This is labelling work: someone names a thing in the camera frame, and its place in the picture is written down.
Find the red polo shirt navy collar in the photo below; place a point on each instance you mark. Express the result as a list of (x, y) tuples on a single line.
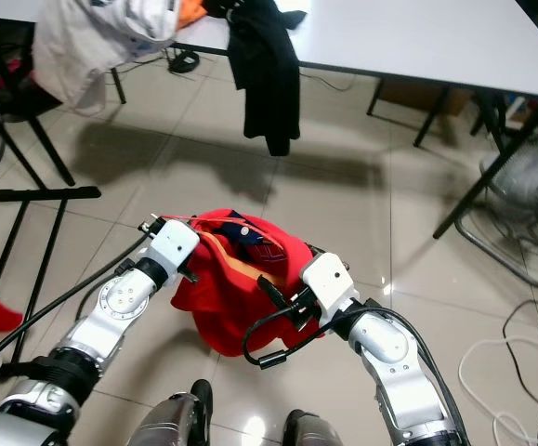
[(231, 307)]

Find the orange cloth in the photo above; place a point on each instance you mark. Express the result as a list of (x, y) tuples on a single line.
[(192, 11)]

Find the black shoe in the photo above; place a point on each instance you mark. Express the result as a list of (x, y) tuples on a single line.
[(183, 61)]

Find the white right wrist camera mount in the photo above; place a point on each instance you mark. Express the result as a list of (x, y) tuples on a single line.
[(329, 279)]

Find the chrome garment rack black base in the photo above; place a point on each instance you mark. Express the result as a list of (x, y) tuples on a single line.
[(45, 193)]

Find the flat brown carton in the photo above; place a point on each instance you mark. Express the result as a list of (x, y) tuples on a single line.
[(408, 93)]

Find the white table black legs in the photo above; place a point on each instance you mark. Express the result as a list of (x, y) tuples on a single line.
[(445, 46)]

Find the beige jeans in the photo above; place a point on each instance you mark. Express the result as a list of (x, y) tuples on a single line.
[(101, 46)]

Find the robot left leg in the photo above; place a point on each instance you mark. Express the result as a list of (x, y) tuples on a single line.
[(171, 413)]

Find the red plastic hanger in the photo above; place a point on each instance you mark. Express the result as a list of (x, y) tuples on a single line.
[(194, 219)]

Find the black floor fan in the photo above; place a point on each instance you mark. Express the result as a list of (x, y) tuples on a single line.
[(519, 195)]

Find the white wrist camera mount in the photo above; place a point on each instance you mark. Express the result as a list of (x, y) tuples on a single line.
[(329, 279), (171, 246)]

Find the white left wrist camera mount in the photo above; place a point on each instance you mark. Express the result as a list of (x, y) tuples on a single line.
[(171, 246)]

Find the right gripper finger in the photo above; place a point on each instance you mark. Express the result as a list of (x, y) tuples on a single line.
[(271, 290), (315, 253)]

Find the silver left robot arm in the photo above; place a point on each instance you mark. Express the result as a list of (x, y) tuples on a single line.
[(120, 307)]

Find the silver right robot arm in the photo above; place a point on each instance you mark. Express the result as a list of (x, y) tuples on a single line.
[(399, 353)]

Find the black garment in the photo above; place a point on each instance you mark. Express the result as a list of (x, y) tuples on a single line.
[(268, 84)]

